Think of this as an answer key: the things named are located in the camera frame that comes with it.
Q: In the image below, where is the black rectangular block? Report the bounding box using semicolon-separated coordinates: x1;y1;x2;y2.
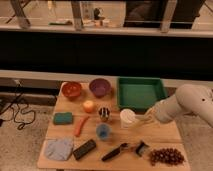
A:
73;139;96;160

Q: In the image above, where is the orange bowl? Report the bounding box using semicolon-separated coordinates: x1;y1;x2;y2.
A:
62;82;82;99

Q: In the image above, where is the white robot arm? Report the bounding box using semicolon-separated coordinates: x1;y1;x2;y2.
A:
146;84;213;128

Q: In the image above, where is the blue cup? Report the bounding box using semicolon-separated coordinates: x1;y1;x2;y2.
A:
96;124;111;140

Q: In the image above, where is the black handled utensil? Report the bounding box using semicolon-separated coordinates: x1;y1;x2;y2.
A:
101;143;129;162

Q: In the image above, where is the purple bowl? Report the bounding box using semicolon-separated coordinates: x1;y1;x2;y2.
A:
89;78;111;98

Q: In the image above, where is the green tray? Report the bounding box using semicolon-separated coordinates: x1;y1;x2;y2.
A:
117;77;167;112

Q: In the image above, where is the blue cloth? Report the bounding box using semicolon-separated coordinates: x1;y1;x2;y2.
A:
44;138;74;161

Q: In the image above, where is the bunch of dark grapes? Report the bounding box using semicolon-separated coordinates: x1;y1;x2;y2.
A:
149;148;185;165

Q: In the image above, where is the yellow apple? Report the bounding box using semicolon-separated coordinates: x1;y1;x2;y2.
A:
83;100;95;113

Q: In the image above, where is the small striped cup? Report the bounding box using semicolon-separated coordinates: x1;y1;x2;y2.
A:
98;107;110;122

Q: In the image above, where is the black cable on floor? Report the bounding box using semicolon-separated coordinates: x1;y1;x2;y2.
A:
0;91;37;131

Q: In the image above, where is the small black brush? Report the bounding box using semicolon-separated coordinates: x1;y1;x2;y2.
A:
135;142;149;156

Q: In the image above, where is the orange carrot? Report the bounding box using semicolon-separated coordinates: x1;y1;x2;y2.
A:
74;116;90;137

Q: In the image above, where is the white paper cup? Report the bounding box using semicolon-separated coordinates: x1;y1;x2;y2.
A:
120;109;135;128

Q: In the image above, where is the teal sponge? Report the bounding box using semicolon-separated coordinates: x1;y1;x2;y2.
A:
53;112;73;125

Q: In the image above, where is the yellow banana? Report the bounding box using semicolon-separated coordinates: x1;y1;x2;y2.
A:
131;115;151;128

